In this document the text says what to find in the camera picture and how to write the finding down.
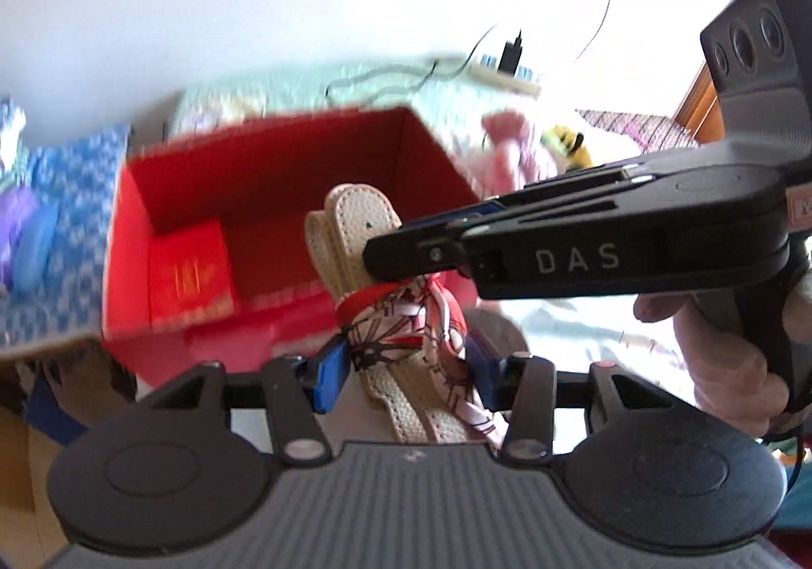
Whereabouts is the white patterned cloth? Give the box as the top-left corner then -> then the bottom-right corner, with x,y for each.
0,99 -> 29,184

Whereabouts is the red cardboard box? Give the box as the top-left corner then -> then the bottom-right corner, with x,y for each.
101,106 -> 482,386

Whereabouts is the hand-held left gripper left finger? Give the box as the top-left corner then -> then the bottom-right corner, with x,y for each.
149,339 -> 351,463

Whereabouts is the green teddy bear pillow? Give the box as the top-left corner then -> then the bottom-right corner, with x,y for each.
168,56 -> 699,418

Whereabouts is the small red gift box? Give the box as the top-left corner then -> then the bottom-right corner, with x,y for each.
147,219 -> 239,329

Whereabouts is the purple tissue pack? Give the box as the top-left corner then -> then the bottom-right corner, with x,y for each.
0,185 -> 39,291

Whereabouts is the brown cardboard box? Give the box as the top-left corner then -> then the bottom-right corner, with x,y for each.
0,404 -> 71,519

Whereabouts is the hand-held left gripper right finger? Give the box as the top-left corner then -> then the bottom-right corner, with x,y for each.
465,333 -> 673,463

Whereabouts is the purple patterned cloth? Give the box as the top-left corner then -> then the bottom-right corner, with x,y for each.
577,109 -> 699,151

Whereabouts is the black charger cable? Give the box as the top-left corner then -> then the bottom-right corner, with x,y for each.
325,56 -> 502,104

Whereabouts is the white power strip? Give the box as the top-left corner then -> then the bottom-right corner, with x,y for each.
472,54 -> 543,97

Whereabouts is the person's right hand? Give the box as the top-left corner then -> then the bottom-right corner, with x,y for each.
634,286 -> 793,438

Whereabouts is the blue patterned towel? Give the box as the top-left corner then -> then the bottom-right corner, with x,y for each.
0,125 -> 131,354

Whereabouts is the pink plush toy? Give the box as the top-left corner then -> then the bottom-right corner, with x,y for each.
479,107 -> 559,195

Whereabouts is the black charger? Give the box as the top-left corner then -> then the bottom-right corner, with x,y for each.
498,29 -> 526,76

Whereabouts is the yellow plush toy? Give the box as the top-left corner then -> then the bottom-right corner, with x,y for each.
542,125 -> 594,172

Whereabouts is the blue glasses case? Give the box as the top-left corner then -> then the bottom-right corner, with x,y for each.
14,207 -> 61,297

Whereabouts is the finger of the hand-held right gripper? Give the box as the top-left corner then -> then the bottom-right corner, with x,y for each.
361,197 -> 664,302
406,161 -> 657,228

